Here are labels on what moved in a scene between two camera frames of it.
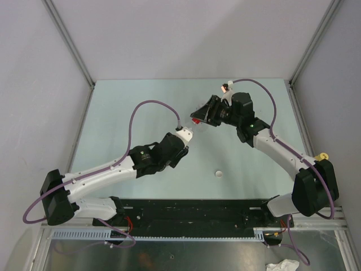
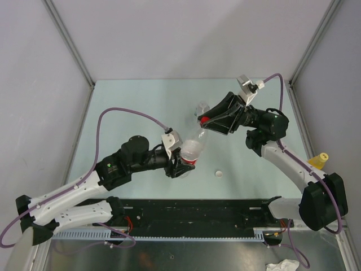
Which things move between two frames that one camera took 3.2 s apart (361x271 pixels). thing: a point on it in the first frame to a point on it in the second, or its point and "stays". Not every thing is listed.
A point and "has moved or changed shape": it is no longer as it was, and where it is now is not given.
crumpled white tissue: x=285 y=265 stays
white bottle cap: x=219 y=174 stays
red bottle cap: x=197 y=121 has moved or changed shape
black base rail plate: x=137 y=217 stays
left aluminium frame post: x=71 y=44 stays
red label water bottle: x=197 y=121 to x=192 y=148
